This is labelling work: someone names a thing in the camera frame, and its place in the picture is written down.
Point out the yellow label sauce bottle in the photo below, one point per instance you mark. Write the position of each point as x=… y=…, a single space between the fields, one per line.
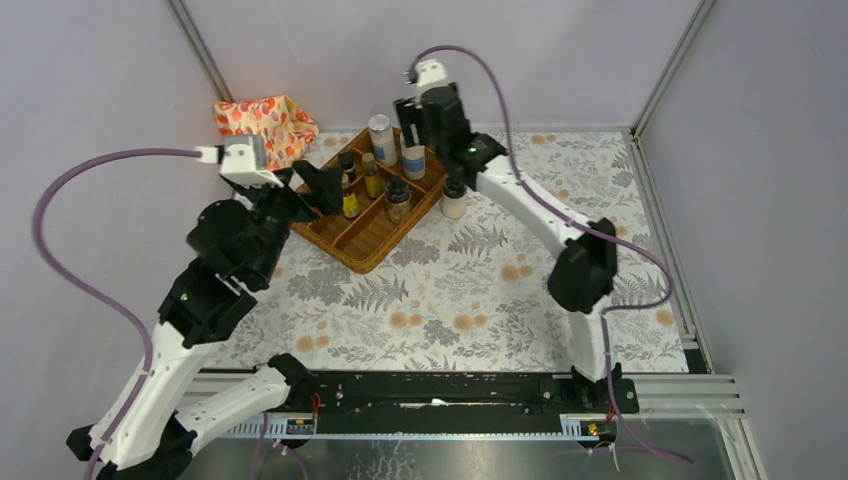
x=373 y=182

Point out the brown wicker divided basket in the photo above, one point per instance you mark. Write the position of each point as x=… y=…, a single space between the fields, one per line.
x=363 y=242

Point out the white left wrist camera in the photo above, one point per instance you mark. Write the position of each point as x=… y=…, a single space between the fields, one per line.
x=244 y=162

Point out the black cap grinder bottle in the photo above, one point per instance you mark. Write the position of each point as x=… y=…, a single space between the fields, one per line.
x=398 y=200

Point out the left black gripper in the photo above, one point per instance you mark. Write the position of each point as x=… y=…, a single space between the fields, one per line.
x=328 y=193

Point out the orange floral cloth bag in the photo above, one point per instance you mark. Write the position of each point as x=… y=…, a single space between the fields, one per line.
x=285 y=129

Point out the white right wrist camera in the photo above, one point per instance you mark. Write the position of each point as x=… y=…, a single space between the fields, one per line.
x=430 y=73

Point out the dark spice jar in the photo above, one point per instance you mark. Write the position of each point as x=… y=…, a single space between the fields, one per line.
x=347 y=160

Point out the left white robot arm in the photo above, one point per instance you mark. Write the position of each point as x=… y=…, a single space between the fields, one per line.
x=148 y=434

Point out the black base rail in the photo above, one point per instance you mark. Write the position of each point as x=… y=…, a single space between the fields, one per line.
x=441 y=403

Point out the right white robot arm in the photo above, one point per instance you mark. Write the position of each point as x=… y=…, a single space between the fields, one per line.
x=582 y=278

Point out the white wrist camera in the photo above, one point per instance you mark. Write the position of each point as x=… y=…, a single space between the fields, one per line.
x=430 y=73
x=244 y=162

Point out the blue label pellet jar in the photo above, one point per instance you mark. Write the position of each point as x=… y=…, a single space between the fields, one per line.
x=382 y=138
x=414 y=161

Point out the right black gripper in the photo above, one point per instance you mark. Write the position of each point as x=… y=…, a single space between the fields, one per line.
x=409 y=112

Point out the floral patterned table mat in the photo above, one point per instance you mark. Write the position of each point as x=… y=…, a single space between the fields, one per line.
x=468 y=294

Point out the aluminium frame rail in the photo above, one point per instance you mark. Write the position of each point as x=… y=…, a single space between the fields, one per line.
x=197 y=44

